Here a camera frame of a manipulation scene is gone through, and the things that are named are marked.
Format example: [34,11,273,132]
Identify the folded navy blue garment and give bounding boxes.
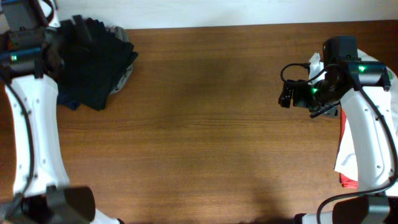
[57,89,81,111]

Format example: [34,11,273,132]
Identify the folded grey garment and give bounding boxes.
[107,26,133,95]

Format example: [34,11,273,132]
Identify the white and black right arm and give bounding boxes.
[278,36,397,223]

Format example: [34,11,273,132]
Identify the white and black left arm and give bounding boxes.
[1,1,116,224]

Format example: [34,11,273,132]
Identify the red and white shirt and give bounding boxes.
[307,48,398,190]

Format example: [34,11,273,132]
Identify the black shorts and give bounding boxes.
[57,17,139,111]

